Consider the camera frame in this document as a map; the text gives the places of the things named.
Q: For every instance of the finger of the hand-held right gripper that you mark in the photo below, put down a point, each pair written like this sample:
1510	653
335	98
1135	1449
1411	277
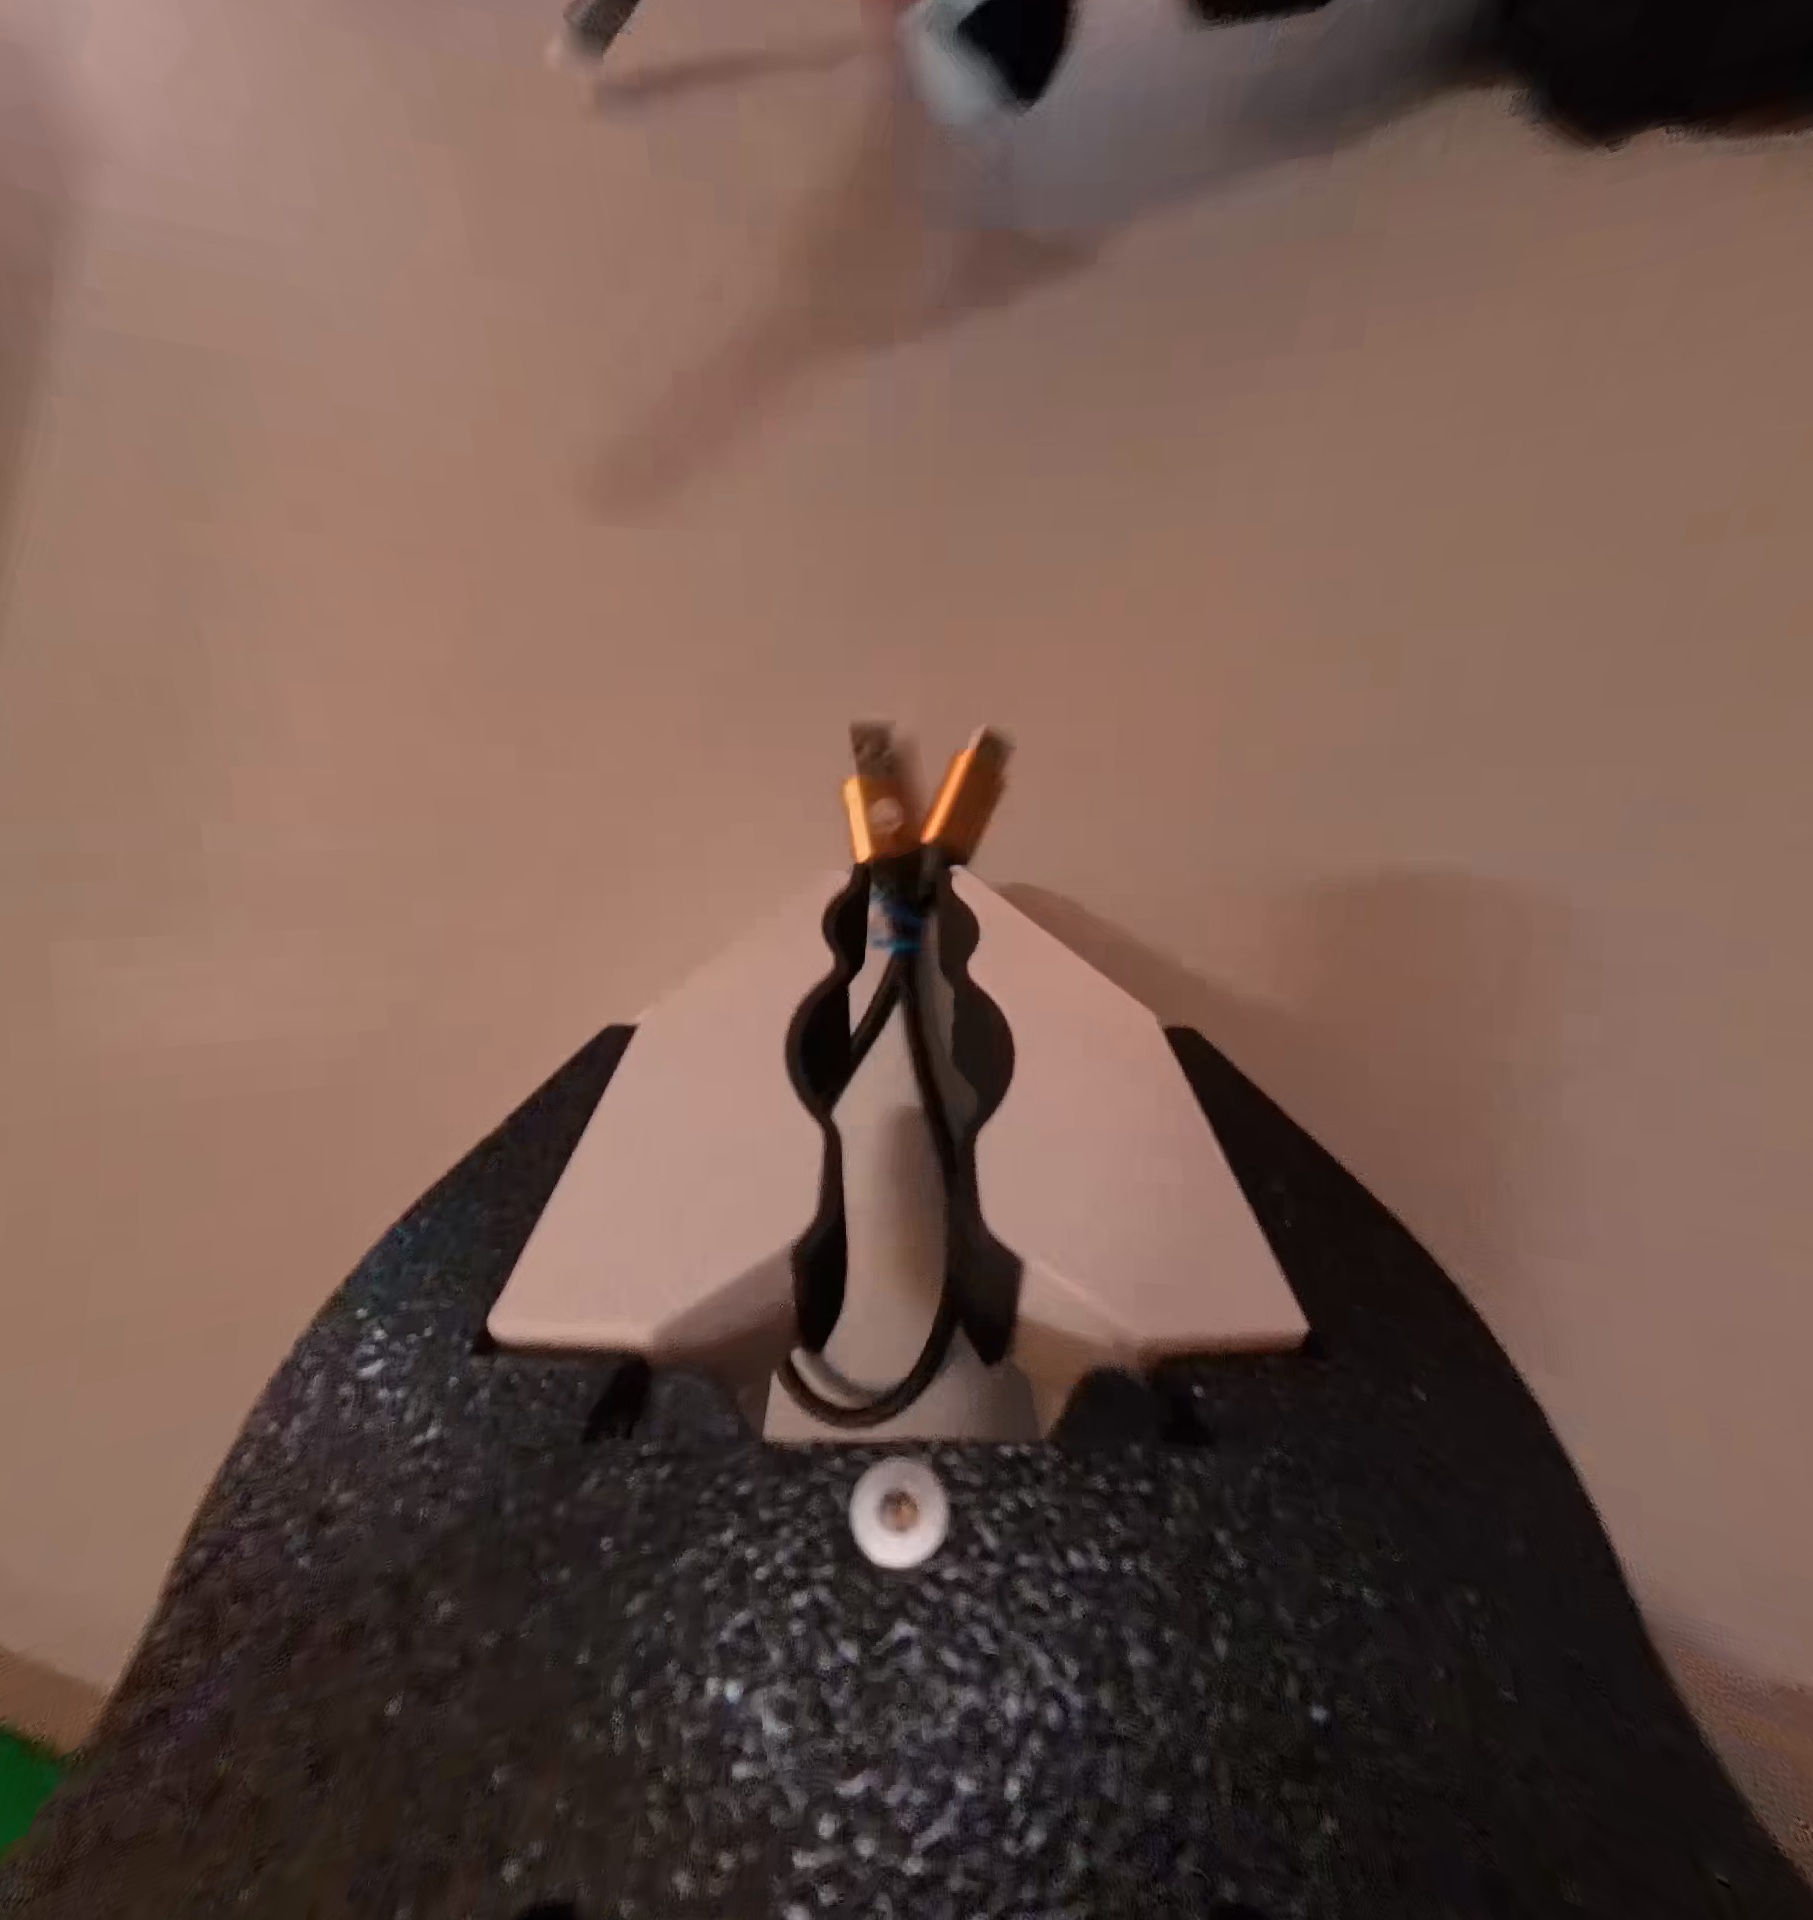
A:
696	50
787	381

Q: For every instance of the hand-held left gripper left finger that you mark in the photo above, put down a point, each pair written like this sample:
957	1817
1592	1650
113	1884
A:
651	1183

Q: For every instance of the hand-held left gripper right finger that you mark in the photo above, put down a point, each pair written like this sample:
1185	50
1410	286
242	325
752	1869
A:
1132	1170

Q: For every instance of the blue twist tie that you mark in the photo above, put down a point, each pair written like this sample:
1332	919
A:
895	924

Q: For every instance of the white desk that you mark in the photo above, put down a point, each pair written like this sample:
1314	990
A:
1447	675

